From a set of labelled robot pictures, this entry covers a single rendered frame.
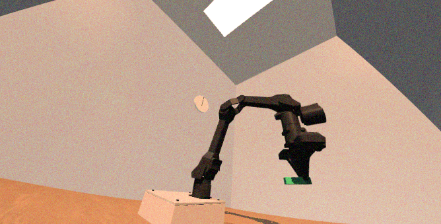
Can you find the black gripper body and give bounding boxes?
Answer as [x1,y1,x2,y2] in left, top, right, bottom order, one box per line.
[278,124,325,160]

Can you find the green rectangular post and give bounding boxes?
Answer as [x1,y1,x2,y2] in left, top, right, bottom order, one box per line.
[283,177,312,185]

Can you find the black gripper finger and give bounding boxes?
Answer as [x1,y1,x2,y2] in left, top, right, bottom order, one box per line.
[290,149,316,181]
[284,155,302,177]

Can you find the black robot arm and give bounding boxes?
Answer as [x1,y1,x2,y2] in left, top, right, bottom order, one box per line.
[188,94,327,199]

